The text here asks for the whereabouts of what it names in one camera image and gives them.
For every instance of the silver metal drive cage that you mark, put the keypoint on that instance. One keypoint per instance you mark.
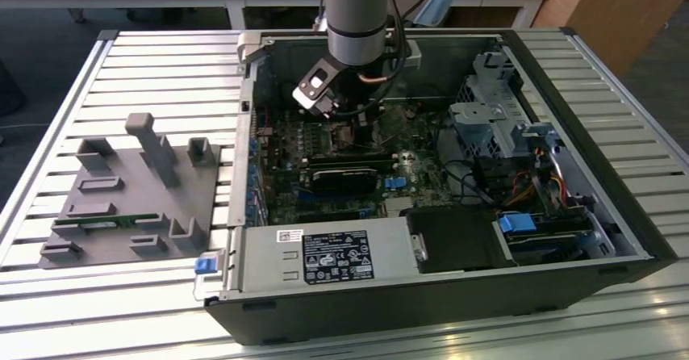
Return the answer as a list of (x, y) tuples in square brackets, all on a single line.
[(483, 134)]

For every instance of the black plastic drive cover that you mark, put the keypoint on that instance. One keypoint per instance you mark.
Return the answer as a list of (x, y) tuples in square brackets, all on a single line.
[(457, 239)]

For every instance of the black RAM stick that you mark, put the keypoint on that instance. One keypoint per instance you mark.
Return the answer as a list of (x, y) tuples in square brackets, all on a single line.
[(349, 158), (349, 165)]

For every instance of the grey parts rack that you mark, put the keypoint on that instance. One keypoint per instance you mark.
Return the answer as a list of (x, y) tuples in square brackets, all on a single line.
[(140, 198)]

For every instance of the black expansion slot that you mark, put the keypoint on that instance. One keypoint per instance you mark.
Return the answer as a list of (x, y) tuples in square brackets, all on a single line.
[(333, 216)]

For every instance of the square CPU socket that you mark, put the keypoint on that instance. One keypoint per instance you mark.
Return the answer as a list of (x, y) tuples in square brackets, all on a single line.
[(338, 148)]

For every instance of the black graphics card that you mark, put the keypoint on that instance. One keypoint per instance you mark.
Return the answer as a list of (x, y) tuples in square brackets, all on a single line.
[(343, 182)]

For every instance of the green RAM stick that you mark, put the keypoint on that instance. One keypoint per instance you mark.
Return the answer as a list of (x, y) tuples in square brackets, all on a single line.
[(121, 220)]

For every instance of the green motherboard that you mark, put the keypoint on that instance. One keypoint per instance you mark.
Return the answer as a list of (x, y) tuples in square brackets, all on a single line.
[(425, 174)]

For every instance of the wooden cabinet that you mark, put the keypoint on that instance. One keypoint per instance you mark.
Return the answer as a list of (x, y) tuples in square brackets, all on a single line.
[(618, 13)]

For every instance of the blue disk carrier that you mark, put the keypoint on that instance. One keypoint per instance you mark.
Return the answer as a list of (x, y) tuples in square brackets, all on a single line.
[(515, 223)]

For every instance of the small silver finned heatsink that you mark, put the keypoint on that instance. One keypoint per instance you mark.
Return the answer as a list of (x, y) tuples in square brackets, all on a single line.
[(398, 206)]

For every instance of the small blue board connector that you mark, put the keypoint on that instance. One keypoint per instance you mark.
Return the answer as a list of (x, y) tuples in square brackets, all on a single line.
[(394, 183)]

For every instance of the grey power supply with label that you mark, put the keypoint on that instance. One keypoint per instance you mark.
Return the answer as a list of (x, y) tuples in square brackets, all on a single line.
[(258, 263)]

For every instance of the grey-blue plastic bracket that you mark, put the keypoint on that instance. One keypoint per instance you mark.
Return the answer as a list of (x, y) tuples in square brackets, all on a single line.
[(533, 132)]

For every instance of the black open PC case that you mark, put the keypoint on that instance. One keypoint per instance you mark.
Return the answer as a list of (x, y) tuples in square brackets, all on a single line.
[(375, 315)]

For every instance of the blue case latch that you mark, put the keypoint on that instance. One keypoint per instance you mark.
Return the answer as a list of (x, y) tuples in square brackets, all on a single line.
[(205, 266)]

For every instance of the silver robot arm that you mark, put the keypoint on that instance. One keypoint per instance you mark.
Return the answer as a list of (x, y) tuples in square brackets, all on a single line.
[(354, 17)]

